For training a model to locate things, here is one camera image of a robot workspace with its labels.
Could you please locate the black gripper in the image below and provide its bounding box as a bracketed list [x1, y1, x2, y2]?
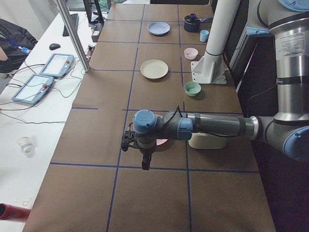
[138, 141, 155, 170]

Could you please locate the pink plate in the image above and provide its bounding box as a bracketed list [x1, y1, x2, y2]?
[155, 114, 168, 146]

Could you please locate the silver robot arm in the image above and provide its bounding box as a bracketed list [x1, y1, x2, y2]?
[121, 0, 309, 170]

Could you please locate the cream toaster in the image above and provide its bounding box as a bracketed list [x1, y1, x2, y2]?
[188, 132, 227, 149]

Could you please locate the green bowl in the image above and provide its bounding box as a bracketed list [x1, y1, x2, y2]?
[184, 82, 201, 97]

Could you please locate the cream white plate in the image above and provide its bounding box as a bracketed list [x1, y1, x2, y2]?
[140, 59, 169, 79]

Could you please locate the pink bowl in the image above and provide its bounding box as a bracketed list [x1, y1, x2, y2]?
[184, 47, 198, 60]

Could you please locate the white paper cup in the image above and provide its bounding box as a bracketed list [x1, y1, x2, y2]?
[17, 136, 34, 158]

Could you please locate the far teach pendant tablet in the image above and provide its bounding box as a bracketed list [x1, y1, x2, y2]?
[40, 53, 74, 79]

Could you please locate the teach pendant tablet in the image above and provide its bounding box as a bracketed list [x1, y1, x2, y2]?
[12, 74, 54, 105]
[40, 53, 74, 79]

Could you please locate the near teach pendant tablet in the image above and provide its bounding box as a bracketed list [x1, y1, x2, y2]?
[12, 74, 54, 105]

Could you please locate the light blue plate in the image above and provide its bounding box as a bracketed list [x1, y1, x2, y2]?
[147, 22, 170, 36]

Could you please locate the light blue cup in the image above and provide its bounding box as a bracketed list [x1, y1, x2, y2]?
[199, 29, 209, 42]

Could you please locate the dark blue lidded pot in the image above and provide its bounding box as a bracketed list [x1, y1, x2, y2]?
[183, 13, 213, 32]

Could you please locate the red cylinder object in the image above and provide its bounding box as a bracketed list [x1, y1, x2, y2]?
[0, 203, 31, 222]

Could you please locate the black computer mouse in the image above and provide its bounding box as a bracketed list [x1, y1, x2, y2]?
[49, 43, 61, 51]

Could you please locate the black monitor stand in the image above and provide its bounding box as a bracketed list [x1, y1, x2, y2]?
[83, 0, 104, 26]

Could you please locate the black keyboard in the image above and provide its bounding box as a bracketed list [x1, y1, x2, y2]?
[62, 13, 80, 37]

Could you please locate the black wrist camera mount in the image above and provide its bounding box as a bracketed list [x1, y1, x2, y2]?
[121, 130, 139, 152]

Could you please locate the black backpack with lanyard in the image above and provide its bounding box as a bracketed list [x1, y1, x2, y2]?
[0, 19, 38, 73]

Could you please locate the aluminium frame post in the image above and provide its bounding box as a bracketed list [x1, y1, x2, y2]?
[56, 0, 90, 73]

